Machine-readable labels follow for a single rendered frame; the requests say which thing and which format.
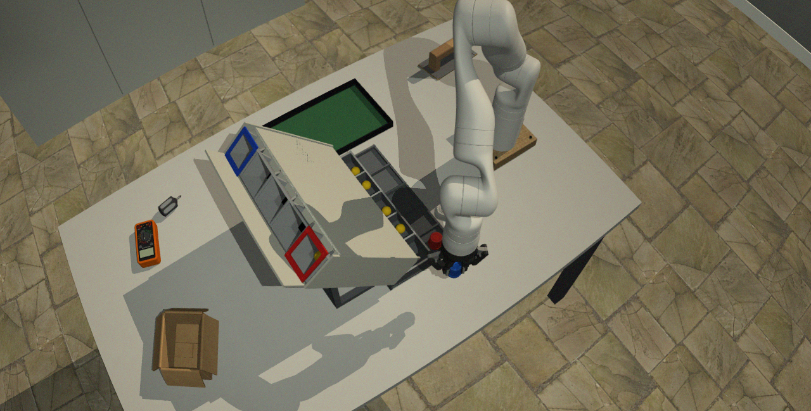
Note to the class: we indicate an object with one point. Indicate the blue square band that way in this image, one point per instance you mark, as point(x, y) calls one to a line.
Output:
point(253, 145)

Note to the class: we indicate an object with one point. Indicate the red plug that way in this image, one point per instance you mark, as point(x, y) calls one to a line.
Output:
point(435, 240)

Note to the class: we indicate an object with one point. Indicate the red rectangular frame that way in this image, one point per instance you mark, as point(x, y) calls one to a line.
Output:
point(319, 246)

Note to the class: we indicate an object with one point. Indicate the orange digital multimeter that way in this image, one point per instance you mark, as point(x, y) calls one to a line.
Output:
point(147, 244)

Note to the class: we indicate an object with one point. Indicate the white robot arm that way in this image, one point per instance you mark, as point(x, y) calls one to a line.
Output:
point(491, 24)

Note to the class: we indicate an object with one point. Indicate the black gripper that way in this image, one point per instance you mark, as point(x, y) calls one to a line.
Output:
point(449, 259)

